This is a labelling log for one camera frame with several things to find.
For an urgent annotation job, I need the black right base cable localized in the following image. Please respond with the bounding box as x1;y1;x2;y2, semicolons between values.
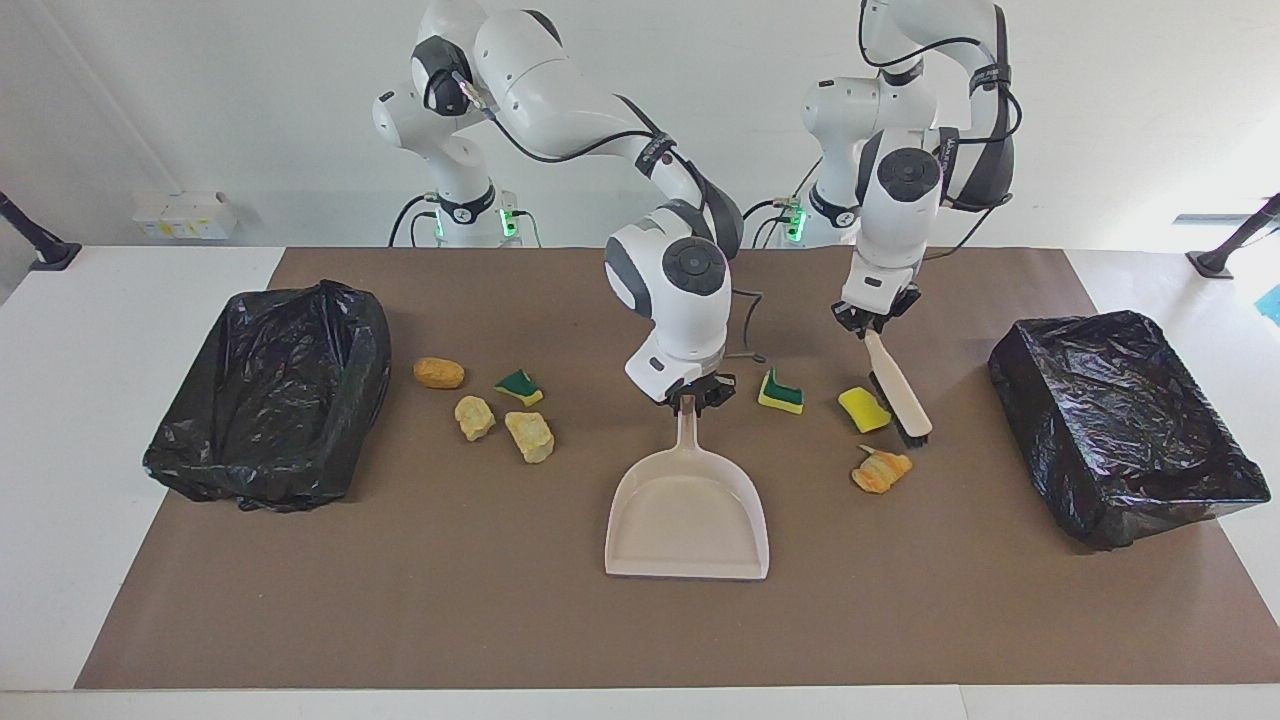
388;195;441;248

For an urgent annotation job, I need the black bag lined bin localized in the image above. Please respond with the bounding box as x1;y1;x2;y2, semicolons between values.
988;310;1273;552
142;280;393;513

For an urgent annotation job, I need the beige hand brush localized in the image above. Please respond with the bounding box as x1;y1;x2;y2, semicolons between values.
862;330;934;448

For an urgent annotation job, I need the beige plastic dustpan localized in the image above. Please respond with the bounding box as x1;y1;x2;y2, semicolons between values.
604;395;771;581

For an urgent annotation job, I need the white wall socket box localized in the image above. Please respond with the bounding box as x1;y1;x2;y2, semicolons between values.
133;190;238;241

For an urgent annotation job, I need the notched green yellow sponge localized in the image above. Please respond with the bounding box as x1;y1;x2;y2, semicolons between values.
757;367;805;415

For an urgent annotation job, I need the small yellow bread chunk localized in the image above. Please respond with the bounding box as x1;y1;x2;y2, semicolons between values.
454;396;497;442

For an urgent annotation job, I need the black left base cable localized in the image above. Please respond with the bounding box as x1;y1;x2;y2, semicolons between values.
740;150;826;249

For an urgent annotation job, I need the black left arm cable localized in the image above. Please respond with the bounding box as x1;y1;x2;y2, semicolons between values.
858;0;1023;263

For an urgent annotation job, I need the orange toy croissant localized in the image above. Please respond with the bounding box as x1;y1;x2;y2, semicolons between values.
851;444;913;495

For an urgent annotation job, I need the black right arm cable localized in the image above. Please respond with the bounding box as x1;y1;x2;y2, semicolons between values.
450;65;771;363

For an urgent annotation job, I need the brown table mat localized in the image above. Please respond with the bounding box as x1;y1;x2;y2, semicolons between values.
75;247;1280;691

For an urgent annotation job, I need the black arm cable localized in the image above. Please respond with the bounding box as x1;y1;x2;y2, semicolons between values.
450;65;771;363
858;0;1023;263

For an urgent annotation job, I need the black camera stand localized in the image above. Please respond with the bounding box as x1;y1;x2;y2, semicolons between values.
0;192;83;273
1186;193;1280;280

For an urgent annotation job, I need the black base cable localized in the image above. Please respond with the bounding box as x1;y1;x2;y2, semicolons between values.
388;195;441;248
740;150;826;249

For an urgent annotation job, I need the triangular green yellow sponge piece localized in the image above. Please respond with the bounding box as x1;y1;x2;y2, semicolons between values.
494;369;544;407

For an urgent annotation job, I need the plain yellow sponge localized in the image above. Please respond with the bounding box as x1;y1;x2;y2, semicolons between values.
838;387;893;434

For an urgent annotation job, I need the large yellow bread chunk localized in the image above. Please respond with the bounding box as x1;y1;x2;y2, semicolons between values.
504;411;556;464

